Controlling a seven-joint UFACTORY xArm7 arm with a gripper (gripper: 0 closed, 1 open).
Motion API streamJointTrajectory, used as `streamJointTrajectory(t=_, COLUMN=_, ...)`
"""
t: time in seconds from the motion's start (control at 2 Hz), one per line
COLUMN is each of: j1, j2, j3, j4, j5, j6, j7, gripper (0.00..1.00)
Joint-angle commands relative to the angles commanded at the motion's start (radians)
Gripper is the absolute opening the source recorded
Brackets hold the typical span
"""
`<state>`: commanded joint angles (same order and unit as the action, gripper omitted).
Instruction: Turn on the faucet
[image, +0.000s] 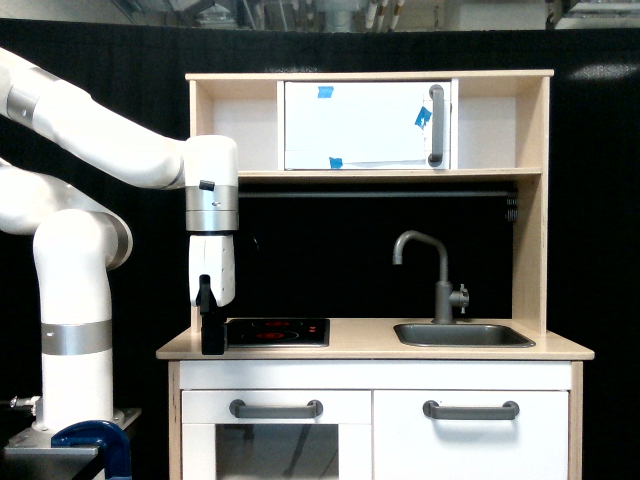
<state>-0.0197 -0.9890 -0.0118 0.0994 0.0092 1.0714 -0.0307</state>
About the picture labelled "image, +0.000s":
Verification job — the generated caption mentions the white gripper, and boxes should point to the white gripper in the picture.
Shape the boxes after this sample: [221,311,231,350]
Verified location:
[188,235,235,355]

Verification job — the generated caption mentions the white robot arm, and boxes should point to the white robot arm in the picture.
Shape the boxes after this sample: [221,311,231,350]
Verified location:
[1,51,239,433]

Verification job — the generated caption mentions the grey faucet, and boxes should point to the grey faucet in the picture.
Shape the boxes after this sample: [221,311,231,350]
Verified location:
[392,230,454,325]

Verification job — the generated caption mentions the grey faucet knob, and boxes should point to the grey faucet knob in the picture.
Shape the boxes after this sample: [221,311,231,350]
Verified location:
[449,284,470,314]

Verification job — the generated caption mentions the black stovetop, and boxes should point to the black stovetop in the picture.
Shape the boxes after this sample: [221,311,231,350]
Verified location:
[227,318,330,348]

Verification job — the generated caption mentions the black curtain backdrop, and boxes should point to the black curtain backdrop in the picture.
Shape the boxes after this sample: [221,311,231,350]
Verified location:
[1,20,639,479]

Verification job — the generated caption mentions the blue clamp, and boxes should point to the blue clamp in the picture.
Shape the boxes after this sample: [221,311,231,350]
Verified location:
[50,420,133,480]

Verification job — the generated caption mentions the white oven door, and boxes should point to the white oven door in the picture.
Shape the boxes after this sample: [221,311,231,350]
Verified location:
[182,389,374,479]

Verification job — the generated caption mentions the blue tape bottom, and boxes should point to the blue tape bottom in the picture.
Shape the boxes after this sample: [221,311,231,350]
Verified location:
[329,157,343,169]

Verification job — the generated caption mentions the blue tape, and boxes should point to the blue tape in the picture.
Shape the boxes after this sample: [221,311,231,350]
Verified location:
[415,106,432,129]
[318,85,334,99]
[329,157,343,169]

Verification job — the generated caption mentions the grey sink basin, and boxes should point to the grey sink basin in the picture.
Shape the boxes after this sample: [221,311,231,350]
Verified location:
[394,323,536,348]

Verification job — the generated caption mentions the white cabinet door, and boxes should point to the white cabinet door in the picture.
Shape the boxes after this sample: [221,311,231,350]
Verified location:
[372,390,569,479]

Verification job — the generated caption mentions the wooden toy kitchen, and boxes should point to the wooden toy kitchen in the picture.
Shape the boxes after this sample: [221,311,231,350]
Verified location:
[157,70,594,479]

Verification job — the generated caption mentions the white microwave door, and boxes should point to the white microwave door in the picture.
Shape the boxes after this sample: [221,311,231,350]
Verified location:
[283,80,458,170]

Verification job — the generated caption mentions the blue tape top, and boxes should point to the blue tape top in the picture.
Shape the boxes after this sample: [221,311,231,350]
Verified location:
[318,85,334,99]

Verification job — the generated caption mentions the blue tape right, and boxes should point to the blue tape right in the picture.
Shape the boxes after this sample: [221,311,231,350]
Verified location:
[415,106,432,129]

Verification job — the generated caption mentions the grey oven handle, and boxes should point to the grey oven handle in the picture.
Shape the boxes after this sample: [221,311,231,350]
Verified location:
[229,399,324,420]

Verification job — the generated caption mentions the grey hanging rail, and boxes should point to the grey hanging rail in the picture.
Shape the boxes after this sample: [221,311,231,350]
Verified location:
[239,190,518,199]

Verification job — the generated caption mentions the metal base plate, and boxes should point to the metal base plate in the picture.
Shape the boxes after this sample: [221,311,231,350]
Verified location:
[1,408,142,479]

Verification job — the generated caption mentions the grey cabinet handle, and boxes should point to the grey cabinet handle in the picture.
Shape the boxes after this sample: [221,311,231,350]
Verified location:
[422,400,520,421]

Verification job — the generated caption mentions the grey microwave handle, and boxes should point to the grey microwave handle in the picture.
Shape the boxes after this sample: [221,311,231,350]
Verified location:
[428,85,445,167]

